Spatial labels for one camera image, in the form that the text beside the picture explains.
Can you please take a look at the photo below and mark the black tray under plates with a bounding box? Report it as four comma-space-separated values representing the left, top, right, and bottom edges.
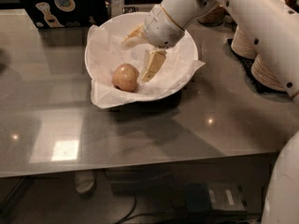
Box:
227, 38, 288, 97

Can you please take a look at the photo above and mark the white paper liner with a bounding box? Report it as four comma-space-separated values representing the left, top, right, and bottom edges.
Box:
86, 16, 206, 109

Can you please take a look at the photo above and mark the black cable on floor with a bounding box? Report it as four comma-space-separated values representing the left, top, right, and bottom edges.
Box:
113, 193, 263, 224

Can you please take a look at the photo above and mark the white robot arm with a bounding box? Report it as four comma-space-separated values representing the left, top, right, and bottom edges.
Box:
121, 0, 299, 224

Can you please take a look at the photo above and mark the glass jar with grains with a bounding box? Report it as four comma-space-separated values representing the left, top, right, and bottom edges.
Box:
198, 6, 226, 26

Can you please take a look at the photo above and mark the lower stack of paper plates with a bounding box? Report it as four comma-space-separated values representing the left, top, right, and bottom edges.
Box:
251, 55, 284, 91

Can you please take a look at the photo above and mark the tall stack of paper plates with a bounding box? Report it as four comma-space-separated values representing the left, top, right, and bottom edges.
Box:
231, 27, 257, 60

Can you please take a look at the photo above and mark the black laptop with stickers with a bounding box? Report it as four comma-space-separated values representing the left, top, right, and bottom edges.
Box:
20, 0, 108, 29

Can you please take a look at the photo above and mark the black box under table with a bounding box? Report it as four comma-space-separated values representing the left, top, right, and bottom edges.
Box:
184, 182, 248, 213

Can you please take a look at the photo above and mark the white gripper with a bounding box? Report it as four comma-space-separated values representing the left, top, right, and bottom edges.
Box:
121, 5, 185, 82

